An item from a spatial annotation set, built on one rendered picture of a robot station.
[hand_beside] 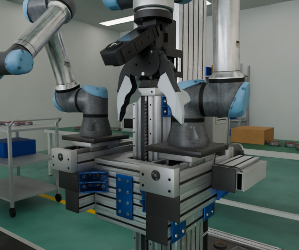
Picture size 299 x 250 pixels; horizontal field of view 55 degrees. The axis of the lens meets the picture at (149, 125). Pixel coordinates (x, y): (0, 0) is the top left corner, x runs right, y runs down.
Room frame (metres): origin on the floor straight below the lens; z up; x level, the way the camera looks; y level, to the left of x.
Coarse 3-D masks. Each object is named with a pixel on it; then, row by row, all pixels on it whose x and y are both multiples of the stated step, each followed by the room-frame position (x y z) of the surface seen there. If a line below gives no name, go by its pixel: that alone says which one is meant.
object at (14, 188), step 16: (0, 128) 3.01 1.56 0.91; (16, 128) 3.01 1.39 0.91; (32, 128) 3.08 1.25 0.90; (48, 128) 3.24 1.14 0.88; (0, 144) 3.26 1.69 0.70; (16, 144) 3.35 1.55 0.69; (32, 144) 3.51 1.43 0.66; (0, 160) 3.12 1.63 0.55; (16, 160) 3.12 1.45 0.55; (32, 160) 3.12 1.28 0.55; (48, 160) 3.23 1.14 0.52; (16, 176) 3.81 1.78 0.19; (0, 192) 3.12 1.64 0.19; (16, 192) 3.12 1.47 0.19; (32, 192) 3.12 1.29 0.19
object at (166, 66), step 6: (162, 54) 0.50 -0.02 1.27; (162, 60) 0.50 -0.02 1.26; (168, 60) 0.50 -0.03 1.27; (162, 66) 0.50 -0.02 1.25; (168, 66) 0.49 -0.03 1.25; (174, 66) 0.50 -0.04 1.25; (162, 72) 0.50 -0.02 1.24; (168, 72) 0.49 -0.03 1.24; (174, 72) 0.49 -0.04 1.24; (174, 78) 0.49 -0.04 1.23; (174, 84) 0.49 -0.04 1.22; (174, 90) 0.49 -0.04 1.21
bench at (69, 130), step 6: (78, 126) 4.98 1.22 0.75; (48, 132) 4.47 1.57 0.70; (54, 132) 4.38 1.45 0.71; (60, 132) 4.30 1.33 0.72; (66, 132) 4.22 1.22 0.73; (72, 132) 4.14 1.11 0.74; (78, 132) 4.06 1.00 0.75; (114, 132) 4.04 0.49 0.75; (120, 132) 4.04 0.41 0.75; (126, 132) 4.04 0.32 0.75; (132, 132) 4.04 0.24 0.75; (48, 138) 4.54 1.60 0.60; (48, 144) 4.54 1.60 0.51; (48, 150) 4.54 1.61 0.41; (48, 162) 4.55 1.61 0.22; (48, 168) 4.55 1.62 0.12
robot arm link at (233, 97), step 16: (224, 0) 0.91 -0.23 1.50; (224, 16) 0.91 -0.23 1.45; (224, 32) 0.92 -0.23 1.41; (224, 48) 0.92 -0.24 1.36; (224, 64) 0.93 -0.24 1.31; (224, 80) 0.92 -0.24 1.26; (240, 80) 0.92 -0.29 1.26; (208, 96) 0.95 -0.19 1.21; (224, 96) 0.92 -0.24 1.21; (240, 96) 0.90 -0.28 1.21; (208, 112) 0.97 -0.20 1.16; (224, 112) 0.94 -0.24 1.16; (240, 112) 0.93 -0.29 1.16
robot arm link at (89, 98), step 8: (80, 88) 1.36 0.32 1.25; (88, 88) 1.29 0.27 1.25; (96, 88) 1.30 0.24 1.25; (104, 88) 1.33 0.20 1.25; (80, 96) 1.31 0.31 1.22; (88, 96) 1.29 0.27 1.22; (96, 96) 1.29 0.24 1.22; (104, 96) 1.32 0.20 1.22; (80, 104) 1.32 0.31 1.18; (88, 104) 1.29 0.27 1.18; (96, 104) 1.29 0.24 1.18; (104, 104) 1.32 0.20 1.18; (88, 112) 1.29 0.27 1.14; (96, 112) 1.29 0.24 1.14; (104, 112) 1.32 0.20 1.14
